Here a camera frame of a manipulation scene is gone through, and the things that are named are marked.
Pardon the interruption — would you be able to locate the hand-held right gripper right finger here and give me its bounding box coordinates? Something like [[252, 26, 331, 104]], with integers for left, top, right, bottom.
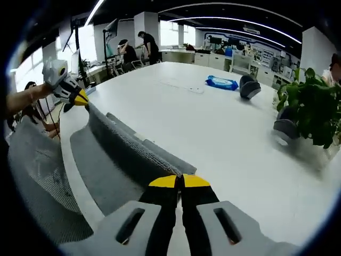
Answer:
[[182, 173, 299, 256]]

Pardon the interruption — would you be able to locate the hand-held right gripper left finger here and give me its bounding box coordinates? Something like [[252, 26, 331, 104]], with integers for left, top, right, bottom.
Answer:
[[61, 174, 182, 256]]

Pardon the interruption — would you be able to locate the grey towel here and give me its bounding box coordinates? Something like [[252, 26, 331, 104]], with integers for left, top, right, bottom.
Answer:
[[69, 102, 198, 217]]

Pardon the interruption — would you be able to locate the person's left hand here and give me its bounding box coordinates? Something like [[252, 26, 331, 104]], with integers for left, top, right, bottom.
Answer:
[[32, 82, 55, 101]]

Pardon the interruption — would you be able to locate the black tripod pole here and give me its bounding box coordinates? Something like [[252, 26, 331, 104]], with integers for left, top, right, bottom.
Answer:
[[62, 18, 90, 89]]

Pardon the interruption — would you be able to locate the grey mesh office chair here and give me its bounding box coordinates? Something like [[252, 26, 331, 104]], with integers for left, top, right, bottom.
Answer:
[[7, 119, 94, 246]]

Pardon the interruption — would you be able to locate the white table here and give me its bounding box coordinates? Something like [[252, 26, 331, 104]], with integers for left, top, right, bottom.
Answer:
[[59, 61, 341, 256]]

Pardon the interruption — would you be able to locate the white cabinet desk row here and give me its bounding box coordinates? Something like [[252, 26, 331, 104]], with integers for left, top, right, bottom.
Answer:
[[159, 47, 296, 90]]

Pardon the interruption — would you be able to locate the blue wet wipes packet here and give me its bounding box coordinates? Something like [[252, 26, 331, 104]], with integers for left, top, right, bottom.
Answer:
[[205, 75, 239, 92]]

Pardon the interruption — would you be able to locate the green potted plant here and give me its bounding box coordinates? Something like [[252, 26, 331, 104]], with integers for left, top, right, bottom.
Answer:
[[275, 67, 341, 161]]

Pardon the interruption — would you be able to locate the white office chair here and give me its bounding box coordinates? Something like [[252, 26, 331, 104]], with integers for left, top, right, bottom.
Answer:
[[230, 50, 253, 77]]

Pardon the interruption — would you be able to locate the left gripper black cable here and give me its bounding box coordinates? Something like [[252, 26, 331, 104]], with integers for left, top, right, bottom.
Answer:
[[44, 98, 61, 140]]

